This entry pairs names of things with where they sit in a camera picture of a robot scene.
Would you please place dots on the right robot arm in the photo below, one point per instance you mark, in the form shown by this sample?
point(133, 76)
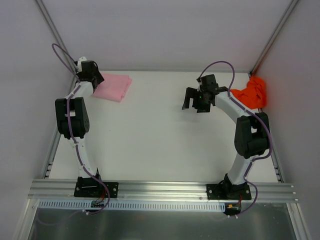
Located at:
point(251, 138)

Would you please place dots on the left aluminium frame post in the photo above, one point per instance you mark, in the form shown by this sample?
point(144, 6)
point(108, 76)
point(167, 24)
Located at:
point(55, 33)

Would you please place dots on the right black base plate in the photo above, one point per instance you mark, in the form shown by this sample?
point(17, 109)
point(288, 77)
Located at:
point(223, 192)

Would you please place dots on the slotted cable duct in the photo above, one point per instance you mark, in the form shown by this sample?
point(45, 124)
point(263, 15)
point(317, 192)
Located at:
point(134, 205)

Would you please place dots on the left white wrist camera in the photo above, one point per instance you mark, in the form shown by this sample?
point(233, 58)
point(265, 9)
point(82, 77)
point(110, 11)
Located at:
point(78, 63)

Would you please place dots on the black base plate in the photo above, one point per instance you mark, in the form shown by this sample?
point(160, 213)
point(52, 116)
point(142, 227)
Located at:
point(223, 192)
point(89, 188)

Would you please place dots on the pink t shirt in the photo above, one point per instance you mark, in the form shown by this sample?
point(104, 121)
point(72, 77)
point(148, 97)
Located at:
point(113, 88)

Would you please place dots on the aluminium mounting rail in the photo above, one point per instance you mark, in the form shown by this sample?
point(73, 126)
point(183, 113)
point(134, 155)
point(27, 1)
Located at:
point(162, 191)

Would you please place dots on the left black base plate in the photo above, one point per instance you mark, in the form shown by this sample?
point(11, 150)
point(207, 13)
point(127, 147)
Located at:
point(89, 188)

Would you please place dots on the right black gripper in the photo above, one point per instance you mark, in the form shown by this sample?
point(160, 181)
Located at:
point(198, 99)

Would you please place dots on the aluminium frame post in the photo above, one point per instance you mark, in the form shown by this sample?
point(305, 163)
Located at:
point(55, 33)
point(274, 35)

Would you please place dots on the right aluminium frame post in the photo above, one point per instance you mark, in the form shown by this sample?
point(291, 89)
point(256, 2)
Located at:
point(274, 35)

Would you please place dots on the orange t shirt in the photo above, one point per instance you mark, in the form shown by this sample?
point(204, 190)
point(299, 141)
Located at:
point(254, 96)

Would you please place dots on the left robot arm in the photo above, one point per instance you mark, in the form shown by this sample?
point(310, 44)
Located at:
point(73, 123)

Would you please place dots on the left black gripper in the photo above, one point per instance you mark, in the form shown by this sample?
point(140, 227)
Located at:
point(96, 78)

